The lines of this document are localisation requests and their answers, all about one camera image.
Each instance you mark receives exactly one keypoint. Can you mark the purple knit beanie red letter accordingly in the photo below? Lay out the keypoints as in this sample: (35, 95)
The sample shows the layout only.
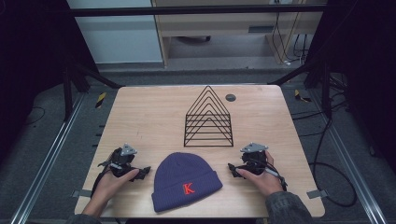
(183, 182)

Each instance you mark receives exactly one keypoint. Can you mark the black curtain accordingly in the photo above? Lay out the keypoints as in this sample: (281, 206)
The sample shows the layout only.
(28, 62)
(367, 77)

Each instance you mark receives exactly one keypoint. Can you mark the yellow black striped tape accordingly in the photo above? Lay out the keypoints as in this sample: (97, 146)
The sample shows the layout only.
(299, 95)
(100, 100)

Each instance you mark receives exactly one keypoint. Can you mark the grey metal table bracket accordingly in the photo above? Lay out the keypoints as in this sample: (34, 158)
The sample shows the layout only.
(317, 194)
(81, 193)

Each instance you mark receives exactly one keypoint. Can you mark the grey round table grommet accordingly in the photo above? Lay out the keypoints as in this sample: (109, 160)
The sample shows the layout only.
(230, 97)

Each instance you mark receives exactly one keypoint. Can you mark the black metal stand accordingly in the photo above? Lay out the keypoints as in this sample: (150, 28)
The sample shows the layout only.
(325, 90)
(67, 93)

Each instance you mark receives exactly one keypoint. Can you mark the aluminium floor rail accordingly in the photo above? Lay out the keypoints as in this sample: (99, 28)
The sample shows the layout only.
(46, 161)
(355, 168)

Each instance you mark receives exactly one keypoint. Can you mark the black horizontal frame bar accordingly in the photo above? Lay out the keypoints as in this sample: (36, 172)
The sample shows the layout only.
(186, 10)

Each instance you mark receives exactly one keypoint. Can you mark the person's left hand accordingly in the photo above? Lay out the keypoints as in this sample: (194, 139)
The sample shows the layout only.
(113, 184)

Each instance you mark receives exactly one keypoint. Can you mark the person's right hand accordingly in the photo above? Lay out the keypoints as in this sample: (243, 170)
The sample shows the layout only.
(264, 181)

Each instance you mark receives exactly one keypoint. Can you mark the light wooden desk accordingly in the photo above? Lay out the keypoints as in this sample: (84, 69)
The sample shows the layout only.
(218, 25)

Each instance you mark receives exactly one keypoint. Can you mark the white cabinet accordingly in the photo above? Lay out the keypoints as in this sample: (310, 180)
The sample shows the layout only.
(118, 37)

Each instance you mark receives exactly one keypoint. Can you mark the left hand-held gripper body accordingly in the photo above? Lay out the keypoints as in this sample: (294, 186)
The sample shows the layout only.
(122, 159)

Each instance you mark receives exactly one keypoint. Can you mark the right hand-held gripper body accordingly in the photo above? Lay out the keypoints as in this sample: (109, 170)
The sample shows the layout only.
(253, 158)

